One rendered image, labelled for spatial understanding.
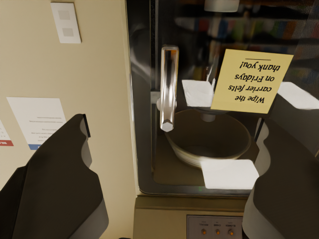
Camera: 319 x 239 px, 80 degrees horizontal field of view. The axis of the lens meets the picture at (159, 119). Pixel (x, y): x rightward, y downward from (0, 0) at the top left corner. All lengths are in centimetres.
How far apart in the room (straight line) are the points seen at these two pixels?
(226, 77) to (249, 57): 3
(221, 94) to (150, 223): 26
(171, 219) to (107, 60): 54
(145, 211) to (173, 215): 5
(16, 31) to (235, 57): 71
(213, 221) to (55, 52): 68
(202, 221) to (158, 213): 8
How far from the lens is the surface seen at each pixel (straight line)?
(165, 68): 18
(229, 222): 41
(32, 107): 93
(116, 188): 112
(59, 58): 78
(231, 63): 24
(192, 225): 40
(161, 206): 39
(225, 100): 26
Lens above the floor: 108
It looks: 33 degrees up
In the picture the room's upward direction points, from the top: 179 degrees counter-clockwise
